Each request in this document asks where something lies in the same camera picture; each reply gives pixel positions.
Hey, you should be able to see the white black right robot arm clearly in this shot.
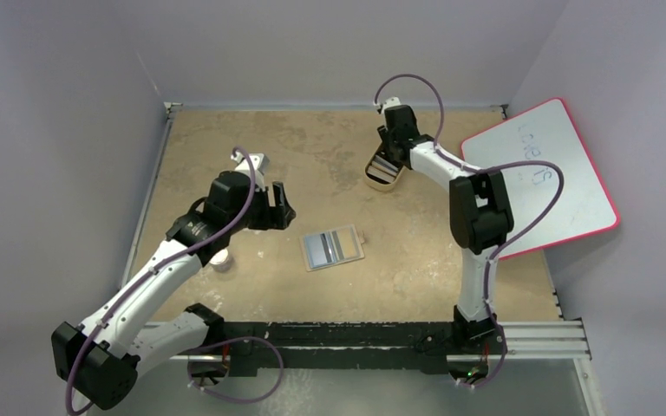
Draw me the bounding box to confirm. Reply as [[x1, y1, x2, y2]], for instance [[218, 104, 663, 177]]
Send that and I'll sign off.
[[377, 100, 514, 353]]

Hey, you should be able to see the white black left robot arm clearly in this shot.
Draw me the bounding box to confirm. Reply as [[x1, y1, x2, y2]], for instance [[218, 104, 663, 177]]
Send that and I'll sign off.
[[51, 170, 297, 415]]

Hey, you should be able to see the beige oval card tray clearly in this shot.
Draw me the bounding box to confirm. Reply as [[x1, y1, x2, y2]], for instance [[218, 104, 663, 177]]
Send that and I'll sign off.
[[363, 145, 406, 192]]

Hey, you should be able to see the pink framed whiteboard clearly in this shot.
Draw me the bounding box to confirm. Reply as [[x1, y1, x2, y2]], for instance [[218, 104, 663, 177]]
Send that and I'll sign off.
[[460, 98, 621, 258]]

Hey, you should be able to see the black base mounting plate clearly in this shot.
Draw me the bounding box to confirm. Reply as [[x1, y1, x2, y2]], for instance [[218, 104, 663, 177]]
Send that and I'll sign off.
[[169, 321, 509, 379]]

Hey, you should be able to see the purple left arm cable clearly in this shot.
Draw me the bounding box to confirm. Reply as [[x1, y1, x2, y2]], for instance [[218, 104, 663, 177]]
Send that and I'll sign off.
[[63, 146, 258, 416]]

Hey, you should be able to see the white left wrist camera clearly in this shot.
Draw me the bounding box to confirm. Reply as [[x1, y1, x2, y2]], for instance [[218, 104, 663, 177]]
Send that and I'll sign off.
[[231, 151, 270, 189]]

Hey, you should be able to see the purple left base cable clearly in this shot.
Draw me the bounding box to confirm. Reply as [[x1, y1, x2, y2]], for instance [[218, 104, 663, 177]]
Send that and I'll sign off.
[[186, 335, 286, 405]]

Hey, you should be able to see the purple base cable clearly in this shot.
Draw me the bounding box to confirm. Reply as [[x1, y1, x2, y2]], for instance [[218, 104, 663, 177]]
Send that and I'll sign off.
[[186, 335, 286, 405], [454, 324, 511, 392]]

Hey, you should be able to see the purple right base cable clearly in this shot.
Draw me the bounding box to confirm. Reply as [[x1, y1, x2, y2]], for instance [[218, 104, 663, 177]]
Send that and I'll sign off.
[[454, 324, 511, 392]]

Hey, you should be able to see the aluminium frame rail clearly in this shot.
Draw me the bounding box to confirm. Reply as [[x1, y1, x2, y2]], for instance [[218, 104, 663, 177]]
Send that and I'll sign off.
[[82, 318, 592, 361]]

